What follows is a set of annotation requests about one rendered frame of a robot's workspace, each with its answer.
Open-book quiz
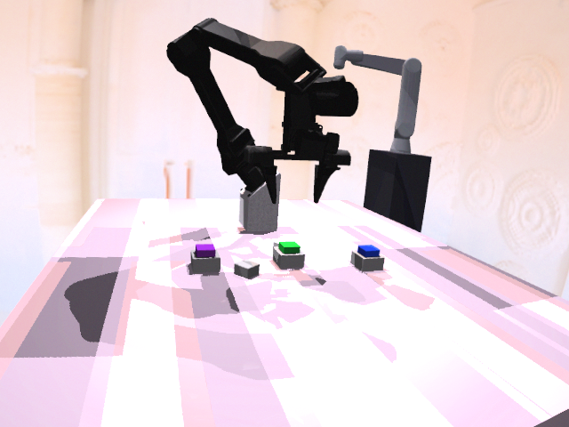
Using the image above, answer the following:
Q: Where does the blue button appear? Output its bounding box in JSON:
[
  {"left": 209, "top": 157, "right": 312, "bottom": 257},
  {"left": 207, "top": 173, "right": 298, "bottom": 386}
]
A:
[{"left": 350, "top": 245, "right": 385, "bottom": 272}]

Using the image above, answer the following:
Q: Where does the green button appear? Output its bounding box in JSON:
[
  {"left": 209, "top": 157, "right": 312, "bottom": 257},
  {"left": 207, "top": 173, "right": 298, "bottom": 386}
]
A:
[{"left": 272, "top": 241, "right": 306, "bottom": 269}]

